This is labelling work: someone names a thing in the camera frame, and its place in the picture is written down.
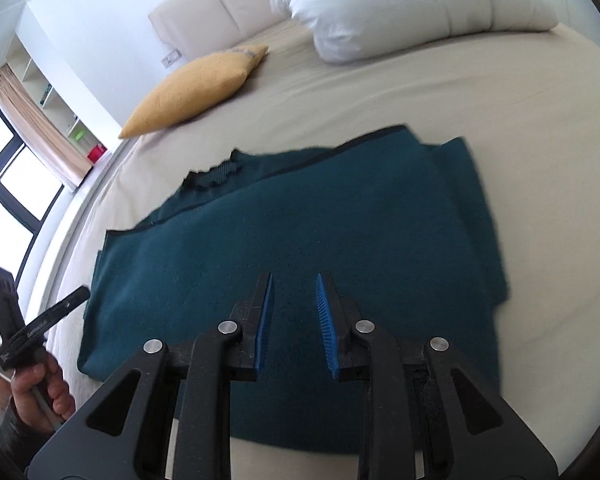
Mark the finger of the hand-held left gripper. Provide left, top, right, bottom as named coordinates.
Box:
left=0, top=267, right=19, bottom=342
left=17, top=286, right=91, bottom=346

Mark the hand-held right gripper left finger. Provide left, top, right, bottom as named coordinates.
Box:
left=27, top=272, right=276, bottom=480

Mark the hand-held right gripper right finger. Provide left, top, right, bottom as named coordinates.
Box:
left=316, top=272, right=559, bottom=480

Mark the dark green sweater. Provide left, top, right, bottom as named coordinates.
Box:
left=77, top=124, right=510, bottom=456

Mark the person's left forearm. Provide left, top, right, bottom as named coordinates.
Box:
left=0, top=399, right=58, bottom=468

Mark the person's left hand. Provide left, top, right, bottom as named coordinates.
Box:
left=0, top=349, right=78, bottom=436

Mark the black framed window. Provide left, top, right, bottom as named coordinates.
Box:
left=0, top=90, right=66, bottom=321

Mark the beige curtain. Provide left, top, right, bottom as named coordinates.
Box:
left=0, top=67, right=93, bottom=191

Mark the yellow pillow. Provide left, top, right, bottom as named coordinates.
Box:
left=118, top=44, right=270, bottom=139

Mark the bed with beige sheet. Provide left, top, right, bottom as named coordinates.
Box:
left=45, top=20, right=600, bottom=480

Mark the cream padded headboard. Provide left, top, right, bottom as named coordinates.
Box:
left=147, top=0, right=301, bottom=61

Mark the white duvet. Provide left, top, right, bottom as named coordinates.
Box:
left=270, top=0, right=561, bottom=64

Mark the white wall shelf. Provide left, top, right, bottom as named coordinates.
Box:
left=5, top=2, right=123, bottom=161

